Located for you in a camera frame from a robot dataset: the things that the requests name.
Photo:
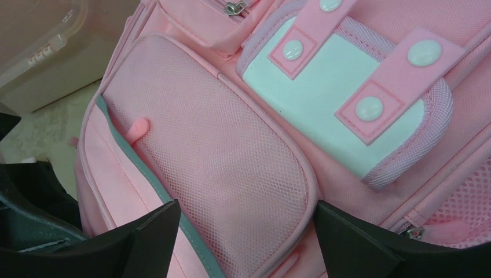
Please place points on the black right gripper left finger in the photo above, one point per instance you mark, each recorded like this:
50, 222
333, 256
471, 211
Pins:
141, 248

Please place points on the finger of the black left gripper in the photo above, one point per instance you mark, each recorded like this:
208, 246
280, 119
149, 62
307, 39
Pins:
37, 214

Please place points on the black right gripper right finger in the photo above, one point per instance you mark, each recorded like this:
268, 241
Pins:
352, 247

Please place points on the pink student backpack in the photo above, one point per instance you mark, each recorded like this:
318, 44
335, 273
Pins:
248, 113

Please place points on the translucent orange plastic box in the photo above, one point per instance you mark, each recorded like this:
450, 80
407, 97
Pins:
50, 49

